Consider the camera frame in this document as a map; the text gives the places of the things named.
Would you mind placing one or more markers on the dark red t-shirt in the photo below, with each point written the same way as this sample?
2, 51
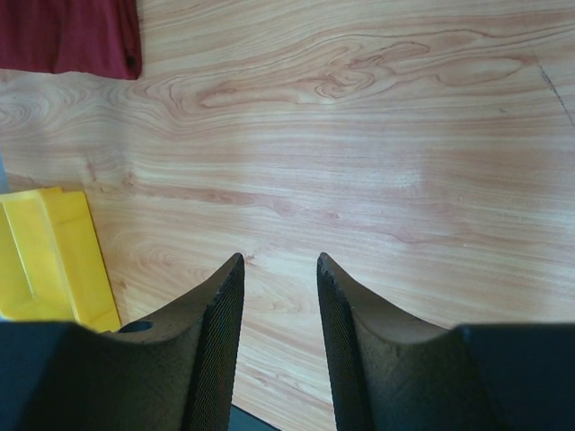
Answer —
95, 37

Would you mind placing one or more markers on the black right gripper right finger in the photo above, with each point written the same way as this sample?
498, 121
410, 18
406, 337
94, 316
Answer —
390, 370

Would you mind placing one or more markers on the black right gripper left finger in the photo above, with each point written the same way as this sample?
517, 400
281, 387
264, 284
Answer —
171, 370

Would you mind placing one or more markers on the yellow plastic bin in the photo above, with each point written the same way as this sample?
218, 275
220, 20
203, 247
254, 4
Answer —
51, 261

